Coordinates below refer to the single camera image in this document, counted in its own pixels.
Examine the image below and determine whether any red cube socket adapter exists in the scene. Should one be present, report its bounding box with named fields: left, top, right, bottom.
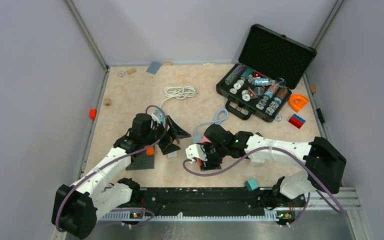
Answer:
left=196, top=158, right=203, bottom=168

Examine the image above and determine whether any teal small plug adapter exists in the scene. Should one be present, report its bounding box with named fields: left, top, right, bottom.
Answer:
left=244, top=178, right=260, bottom=192

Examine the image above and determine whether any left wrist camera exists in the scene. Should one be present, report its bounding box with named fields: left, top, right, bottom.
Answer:
left=152, top=109, right=166, bottom=124

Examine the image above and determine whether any white coiled cable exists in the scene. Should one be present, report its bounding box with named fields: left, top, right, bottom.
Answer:
left=158, top=85, right=198, bottom=110

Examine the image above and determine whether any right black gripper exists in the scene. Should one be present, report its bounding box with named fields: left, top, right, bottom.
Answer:
left=200, top=142, right=229, bottom=170

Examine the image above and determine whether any grey blue card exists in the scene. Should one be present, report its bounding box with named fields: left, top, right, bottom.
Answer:
left=146, top=61, right=163, bottom=75

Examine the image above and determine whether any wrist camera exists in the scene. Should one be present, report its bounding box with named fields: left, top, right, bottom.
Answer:
left=152, top=109, right=166, bottom=124
left=185, top=143, right=208, bottom=163

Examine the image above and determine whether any red blue brick stack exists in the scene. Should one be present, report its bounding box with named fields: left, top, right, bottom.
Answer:
left=288, top=114, right=306, bottom=129

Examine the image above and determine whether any wooden block right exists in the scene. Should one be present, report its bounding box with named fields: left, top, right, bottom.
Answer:
left=309, top=84, right=317, bottom=94

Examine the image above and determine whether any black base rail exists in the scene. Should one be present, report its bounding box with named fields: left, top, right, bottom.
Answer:
left=109, top=187, right=307, bottom=218

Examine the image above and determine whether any small white charger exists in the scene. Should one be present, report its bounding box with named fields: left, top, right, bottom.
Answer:
left=167, top=151, right=178, bottom=159

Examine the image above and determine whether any black open case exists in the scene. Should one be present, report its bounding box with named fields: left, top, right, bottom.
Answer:
left=216, top=24, right=317, bottom=122

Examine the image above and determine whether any pink triangular power strip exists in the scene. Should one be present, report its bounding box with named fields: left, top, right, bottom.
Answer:
left=198, top=136, right=211, bottom=144

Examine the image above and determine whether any light blue power strip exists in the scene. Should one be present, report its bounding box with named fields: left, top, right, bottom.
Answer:
left=192, top=108, right=229, bottom=144

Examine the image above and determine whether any red orange clip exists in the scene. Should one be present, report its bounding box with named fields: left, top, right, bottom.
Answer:
left=89, top=109, right=97, bottom=120

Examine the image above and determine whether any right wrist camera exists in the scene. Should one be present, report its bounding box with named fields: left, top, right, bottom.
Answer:
left=185, top=143, right=208, bottom=163

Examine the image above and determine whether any dark grey building baseplate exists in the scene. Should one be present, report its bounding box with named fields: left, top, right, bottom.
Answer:
left=126, top=152, right=155, bottom=171

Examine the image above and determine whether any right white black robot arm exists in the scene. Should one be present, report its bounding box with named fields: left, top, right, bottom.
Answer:
left=186, top=124, right=347, bottom=206

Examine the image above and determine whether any wooden block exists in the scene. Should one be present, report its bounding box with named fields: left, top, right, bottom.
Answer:
left=309, top=84, right=317, bottom=94
left=126, top=68, right=137, bottom=75

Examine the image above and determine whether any white cube socket adapter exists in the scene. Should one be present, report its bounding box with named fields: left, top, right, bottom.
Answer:
left=249, top=159, right=266, bottom=167

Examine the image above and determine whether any metal washer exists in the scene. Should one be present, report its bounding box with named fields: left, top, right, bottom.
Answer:
left=117, top=71, right=126, bottom=77

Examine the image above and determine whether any orange arch toy right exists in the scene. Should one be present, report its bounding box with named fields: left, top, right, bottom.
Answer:
left=288, top=94, right=310, bottom=113

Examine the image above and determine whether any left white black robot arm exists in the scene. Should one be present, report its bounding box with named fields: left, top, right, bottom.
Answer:
left=51, top=113, right=191, bottom=239

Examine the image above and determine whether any wooden block top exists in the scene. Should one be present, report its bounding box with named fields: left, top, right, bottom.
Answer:
left=126, top=68, right=137, bottom=75

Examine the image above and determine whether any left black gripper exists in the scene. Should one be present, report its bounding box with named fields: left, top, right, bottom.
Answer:
left=142, top=115, right=191, bottom=155

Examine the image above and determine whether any orange arch block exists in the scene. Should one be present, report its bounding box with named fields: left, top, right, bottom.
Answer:
left=145, top=146, right=155, bottom=156

